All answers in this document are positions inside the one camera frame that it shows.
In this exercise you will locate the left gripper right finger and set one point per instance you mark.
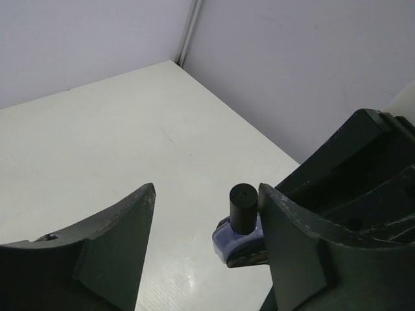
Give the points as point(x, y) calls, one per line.
point(316, 264)

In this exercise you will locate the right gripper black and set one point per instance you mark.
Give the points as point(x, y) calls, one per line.
point(380, 205)

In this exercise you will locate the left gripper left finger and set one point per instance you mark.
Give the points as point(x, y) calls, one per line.
point(94, 264)

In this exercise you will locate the purple nail polish bottle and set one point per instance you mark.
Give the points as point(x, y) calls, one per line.
point(232, 247)

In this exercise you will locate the left aluminium frame post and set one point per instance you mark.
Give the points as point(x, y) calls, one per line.
point(189, 31)

